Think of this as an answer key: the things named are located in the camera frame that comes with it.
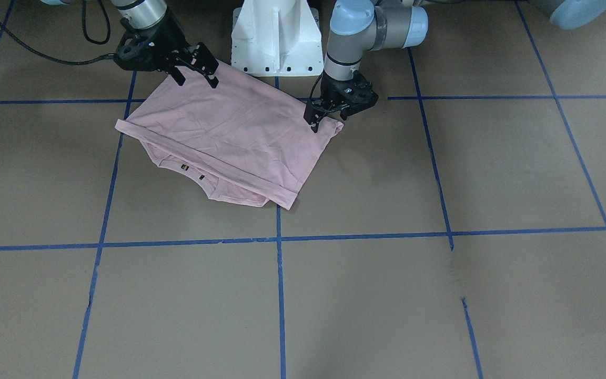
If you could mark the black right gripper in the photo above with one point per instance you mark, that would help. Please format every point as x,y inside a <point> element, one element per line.
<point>172,36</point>

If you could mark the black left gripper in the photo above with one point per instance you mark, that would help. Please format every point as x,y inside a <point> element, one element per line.
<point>333,88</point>

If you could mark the pink t-shirt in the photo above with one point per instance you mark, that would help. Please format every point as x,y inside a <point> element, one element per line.
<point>243,142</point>

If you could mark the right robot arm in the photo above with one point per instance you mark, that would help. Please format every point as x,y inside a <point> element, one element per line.
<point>143,14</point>

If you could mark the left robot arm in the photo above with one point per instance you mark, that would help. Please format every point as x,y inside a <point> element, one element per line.
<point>357,27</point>

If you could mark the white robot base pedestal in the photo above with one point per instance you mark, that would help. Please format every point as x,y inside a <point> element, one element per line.
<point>277,38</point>

